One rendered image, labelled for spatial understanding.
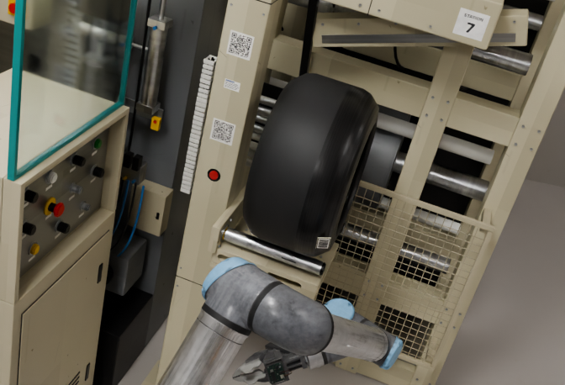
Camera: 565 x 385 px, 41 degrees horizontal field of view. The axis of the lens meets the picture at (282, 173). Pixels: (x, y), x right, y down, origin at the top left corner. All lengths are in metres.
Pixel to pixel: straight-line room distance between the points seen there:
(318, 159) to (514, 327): 2.24
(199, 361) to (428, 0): 1.31
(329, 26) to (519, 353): 2.08
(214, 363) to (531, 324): 2.84
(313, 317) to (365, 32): 1.26
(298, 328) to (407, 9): 1.19
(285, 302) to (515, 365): 2.49
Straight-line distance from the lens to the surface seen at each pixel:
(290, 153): 2.12
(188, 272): 2.66
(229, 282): 1.55
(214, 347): 1.56
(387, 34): 2.53
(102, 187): 2.43
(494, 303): 4.23
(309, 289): 2.40
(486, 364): 3.81
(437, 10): 2.35
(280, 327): 1.51
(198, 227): 2.54
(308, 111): 2.16
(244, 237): 2.41
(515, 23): 2.49
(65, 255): 2.26
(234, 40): 2.24
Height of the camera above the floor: 2.26
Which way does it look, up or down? 28 degrees down
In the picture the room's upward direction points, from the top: 14 degrees clockwise
